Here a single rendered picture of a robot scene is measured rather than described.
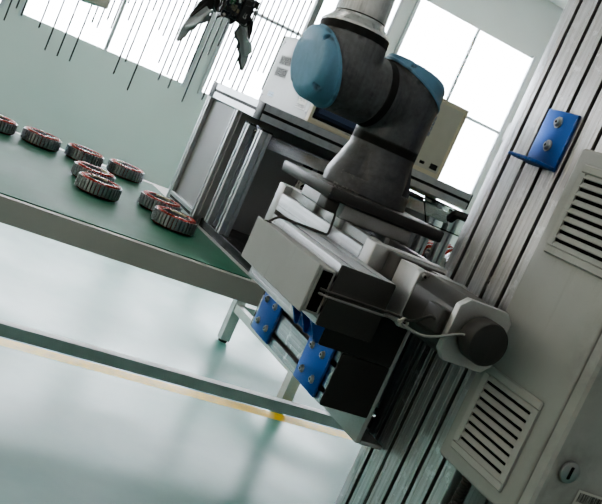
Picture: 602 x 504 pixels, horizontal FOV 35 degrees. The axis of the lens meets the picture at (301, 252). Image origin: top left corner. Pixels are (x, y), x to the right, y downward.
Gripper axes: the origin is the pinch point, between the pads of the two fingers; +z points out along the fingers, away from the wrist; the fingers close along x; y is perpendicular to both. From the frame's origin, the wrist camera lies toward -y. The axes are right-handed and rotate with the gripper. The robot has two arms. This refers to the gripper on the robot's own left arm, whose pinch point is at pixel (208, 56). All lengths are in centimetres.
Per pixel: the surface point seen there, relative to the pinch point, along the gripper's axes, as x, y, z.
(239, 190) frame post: 28.5, -28.5, 26.2
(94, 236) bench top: -9.4, 7.0, 42.1
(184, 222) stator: 15.3, -18.6, 37.1
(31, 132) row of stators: -16, -77, 37
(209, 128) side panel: 27, -65, 17
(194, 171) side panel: 27, -63, 29
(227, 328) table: 120, -214, 108
